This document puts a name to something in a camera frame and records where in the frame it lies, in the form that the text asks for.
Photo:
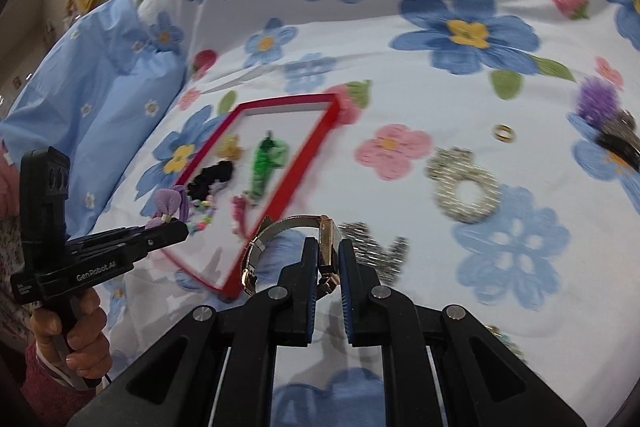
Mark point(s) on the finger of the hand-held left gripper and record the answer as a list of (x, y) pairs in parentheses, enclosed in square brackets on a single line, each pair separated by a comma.
[(167, 233)]

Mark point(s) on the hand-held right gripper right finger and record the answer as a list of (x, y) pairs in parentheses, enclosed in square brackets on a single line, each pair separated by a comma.
[(346, 272)]

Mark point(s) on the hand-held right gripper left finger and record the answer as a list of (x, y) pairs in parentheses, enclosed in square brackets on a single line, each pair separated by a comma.
[(311, 272)]

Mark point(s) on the purple bow hair clip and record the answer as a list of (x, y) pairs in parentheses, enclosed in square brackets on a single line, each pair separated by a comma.
[(167, 202)]

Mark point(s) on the metal band wristwatch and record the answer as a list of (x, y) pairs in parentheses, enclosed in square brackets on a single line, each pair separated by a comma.
[(285, 227)]

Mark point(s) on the black scrunchie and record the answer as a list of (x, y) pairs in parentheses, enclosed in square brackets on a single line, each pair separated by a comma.
[(212, 177)]

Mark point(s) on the pink bow hair clip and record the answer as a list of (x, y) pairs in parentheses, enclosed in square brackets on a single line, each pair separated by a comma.
[(240, 212)]

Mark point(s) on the green hair clip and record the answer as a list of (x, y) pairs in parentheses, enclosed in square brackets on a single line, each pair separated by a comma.
[(260, 179)]

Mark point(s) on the yellow hair claw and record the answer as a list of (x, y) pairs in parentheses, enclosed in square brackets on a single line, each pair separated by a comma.
[(231, 147)]

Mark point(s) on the red shallow box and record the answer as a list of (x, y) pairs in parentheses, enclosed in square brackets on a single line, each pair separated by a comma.
[(300, 132)]

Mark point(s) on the person's left forearm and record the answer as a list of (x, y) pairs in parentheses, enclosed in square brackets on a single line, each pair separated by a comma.
[(50, 392)]

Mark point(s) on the person's left hand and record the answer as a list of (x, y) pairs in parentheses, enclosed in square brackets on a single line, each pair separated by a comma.
[(85, 342)]

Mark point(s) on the silver rhinestone hair clip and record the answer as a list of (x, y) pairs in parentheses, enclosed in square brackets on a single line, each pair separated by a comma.
[(380, 252)]

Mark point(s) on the person's floral clothing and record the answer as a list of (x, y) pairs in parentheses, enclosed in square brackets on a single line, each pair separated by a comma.
[(12, 232)]

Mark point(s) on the light blue pillow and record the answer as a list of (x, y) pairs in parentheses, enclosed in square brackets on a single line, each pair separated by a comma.
[(100, 82)]

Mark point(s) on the black hair clip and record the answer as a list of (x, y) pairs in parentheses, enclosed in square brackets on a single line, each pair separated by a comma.
[(617, 142)]

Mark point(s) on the purple scrunchie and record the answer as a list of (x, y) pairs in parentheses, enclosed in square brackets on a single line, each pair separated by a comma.
[(597, 99)]

